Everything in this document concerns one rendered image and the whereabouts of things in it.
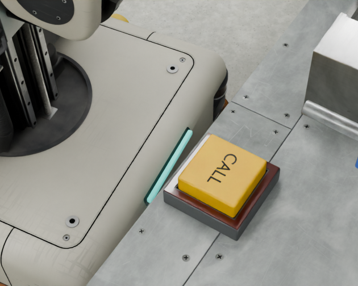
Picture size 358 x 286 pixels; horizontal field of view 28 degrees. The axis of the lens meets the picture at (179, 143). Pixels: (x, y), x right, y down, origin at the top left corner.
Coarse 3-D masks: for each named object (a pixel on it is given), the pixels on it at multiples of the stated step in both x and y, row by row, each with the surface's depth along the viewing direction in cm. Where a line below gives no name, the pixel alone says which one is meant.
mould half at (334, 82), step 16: (336, 32) 67; (352, 32) 67; (320, 48) 66; (336, 48) 66; (352, 48) 65; (320, 64) 66; (336, 64) 65; (352, 64) 64; (320, 80) 68; (336, 80) 66; (352, 80) 65; (320, 96) 69; (336, 96) 68; (352, 96) 67; (336, 112) 70; (352, 112) 68
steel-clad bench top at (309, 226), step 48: (336, 0) 82; (288, 48) 78; (240, 96) 74; (288, 96) 74; (240, 144) 70; (288, 144) 70; (336, 144) 70; (288, 192) 67; (336, 192) 67; (144, 240) 64; (192, 240) 64; (240, 240) 64; (288, 240) 64; (336, 240) 64
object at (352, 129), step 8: (304, 104) 55; (312, 104) 55; (304, 112) 55; (312, 112) 55; (320, 112) 55; (328, 112) 54; (320, 120) 55; (328, 120) 54; (336, 120) 54; (344, 120) 54; (336, 128) 54; (344, 128) 54; (352, 128) 54; (352, 136) 54
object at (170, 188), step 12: (192, 156) 67; (276, 168) 66; (264, 180) 65; (168, 192) 65; (180, 192) 65; (192, 204) 64; (204, 204) 64; (252, 204) 64; (216, 216) 63; (240, 216) 63
